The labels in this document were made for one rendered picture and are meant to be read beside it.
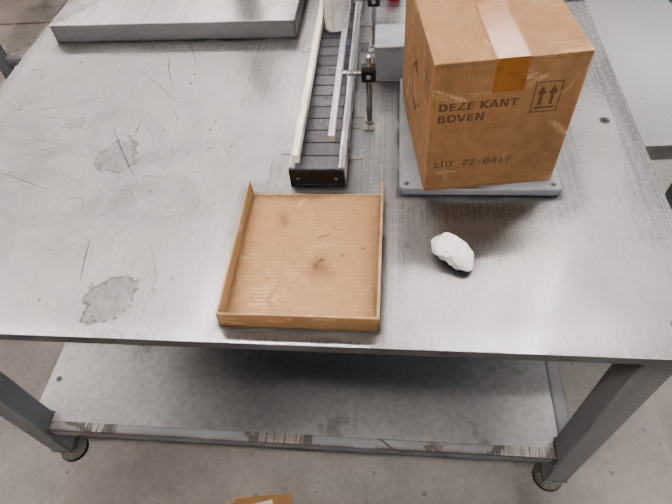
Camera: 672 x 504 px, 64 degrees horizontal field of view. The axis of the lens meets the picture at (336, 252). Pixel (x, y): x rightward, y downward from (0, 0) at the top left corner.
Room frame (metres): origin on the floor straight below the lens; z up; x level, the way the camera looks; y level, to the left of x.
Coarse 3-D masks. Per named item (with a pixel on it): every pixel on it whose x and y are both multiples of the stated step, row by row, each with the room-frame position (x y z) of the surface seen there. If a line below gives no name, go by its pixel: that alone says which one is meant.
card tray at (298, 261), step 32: (256, 224) 0.67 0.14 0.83; (288, 224) 0.66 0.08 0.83; (320, 224) 0.66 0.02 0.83; (352, 224) 0.65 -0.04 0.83; (256, 256) 0.60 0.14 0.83; (288, 256) 0.59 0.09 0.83; (320, 256) 0.58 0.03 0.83; (352, 256) 0.57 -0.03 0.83; (224, 288) 0.51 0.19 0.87; (256, 288) 0.53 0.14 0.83; (288, 288) 0.52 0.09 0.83; (320, 288) 0.51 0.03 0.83; (352, 288) 0.51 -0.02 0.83; (224, 320) 0.46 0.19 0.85; (256, 320) 0.45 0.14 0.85; (288, 320) 0.44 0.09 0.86; (320, 320) 0.43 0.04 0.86; (352, 320) 0.43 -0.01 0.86
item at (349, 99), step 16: (320, 0) 1.41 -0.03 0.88; (352, 32) 1.30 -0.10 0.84; (352, 48) 1.16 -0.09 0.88; (352, 64) 1.09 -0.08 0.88; (352, 80) 1.03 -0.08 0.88; (352, 96) 1.00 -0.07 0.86; (352, 112) 0.98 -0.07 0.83; (304, 176) 0.76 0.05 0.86; (320, 176) 0.76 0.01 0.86; (336, 176) 0.75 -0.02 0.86
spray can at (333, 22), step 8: (328, 0) 1.23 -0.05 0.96; (336, 0) 1.23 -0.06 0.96; (328, 8) 1.23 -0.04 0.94; (336, 8) 1.23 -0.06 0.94; (328, 16) 1.23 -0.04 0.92; (336, 16) 1.23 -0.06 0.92; (328, 24) 1.23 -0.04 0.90; (336, 24) 1.23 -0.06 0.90; (328, 32) 1.24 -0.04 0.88; (336, 32) 1.23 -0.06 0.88
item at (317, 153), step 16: (352, 16) 1.30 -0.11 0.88; (320, 48) 1.17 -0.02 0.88; (336, 48) 1.16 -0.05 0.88; (320, 64) 1.10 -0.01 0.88; (336, 64) 1.10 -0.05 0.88; (320, 80) 1.04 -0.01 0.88; (320, 96) 0.98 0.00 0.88; (320, 112) 0.93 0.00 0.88; (320, 128) 0.88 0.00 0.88; (336, 128) 0.87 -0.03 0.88; (304, 144) 0.83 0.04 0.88; (320, 144) 0.83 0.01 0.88; (336, 144) 0.82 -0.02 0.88; (304, 160) 0.78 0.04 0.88; (320, 160) 0.78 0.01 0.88; (336, 160) 0.77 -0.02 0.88
